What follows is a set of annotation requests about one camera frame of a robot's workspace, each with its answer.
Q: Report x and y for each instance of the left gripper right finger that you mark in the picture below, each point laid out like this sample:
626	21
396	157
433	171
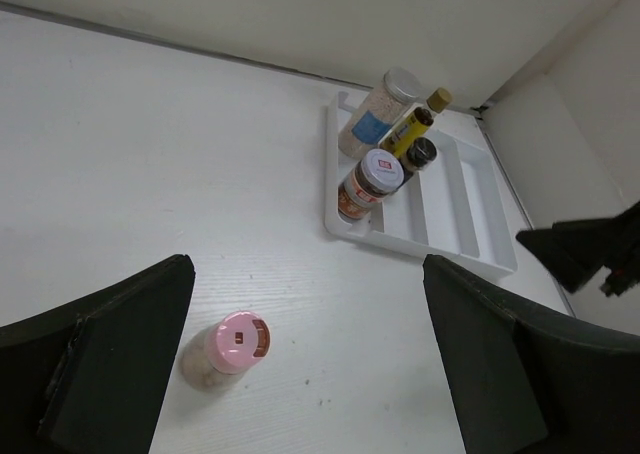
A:
527	379

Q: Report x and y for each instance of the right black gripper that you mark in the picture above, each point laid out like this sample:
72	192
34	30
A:
573	252

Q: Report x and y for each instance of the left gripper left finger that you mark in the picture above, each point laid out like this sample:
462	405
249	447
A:
90	376

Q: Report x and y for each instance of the pink lid spice bottle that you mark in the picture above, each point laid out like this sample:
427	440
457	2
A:
222	354

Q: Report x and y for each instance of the small black pepper grinder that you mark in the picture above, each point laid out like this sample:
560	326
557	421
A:
418	156

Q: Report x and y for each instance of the yellow bottle cork cap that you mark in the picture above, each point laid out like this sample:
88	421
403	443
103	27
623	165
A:
416	123

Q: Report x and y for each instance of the tall jar silver lid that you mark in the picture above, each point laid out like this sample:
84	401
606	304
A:
381	109

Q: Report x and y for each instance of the white divided tray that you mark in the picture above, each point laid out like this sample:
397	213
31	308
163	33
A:
453	208

